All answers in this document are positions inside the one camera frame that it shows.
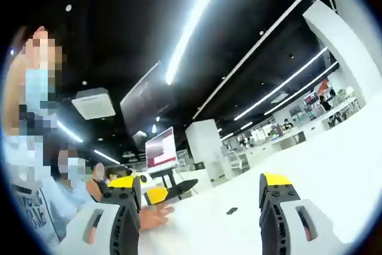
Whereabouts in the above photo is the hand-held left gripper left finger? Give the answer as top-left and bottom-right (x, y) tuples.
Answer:
(57, 174), (143, 255)

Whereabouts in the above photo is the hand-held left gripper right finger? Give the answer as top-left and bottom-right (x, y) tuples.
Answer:
(258, 172), (346, 255)

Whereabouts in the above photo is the person's right hand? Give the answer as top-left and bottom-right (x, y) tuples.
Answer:
(139, 203), (175, 232)

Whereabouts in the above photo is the black monitor stand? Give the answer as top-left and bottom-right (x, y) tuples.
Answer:
(149, 167), (180, 192)

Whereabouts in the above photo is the computer monitor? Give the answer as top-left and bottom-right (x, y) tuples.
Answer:
(144, 126), (178, 170)

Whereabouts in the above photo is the grey ceiling device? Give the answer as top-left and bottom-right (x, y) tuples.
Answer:
(132, 131), (147, 149)

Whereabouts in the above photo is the white square pillar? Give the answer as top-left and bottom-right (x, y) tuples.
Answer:
(184, 119), (225, 182)

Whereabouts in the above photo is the white office chair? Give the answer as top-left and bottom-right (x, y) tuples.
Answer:
(229, 150), (250, 174)

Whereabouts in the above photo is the dark hanging ceiling panel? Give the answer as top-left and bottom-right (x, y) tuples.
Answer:
(119, 60), (168, 126)

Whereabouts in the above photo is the white ceiling air conditioner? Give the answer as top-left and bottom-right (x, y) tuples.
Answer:
(70, 87), (116, 121)

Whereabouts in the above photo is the large white pillar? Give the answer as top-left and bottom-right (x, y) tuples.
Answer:
(302, 0), (382, 110)

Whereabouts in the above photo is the long ceiling strip light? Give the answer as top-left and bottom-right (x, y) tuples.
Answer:
(165, 0), (233, 86)

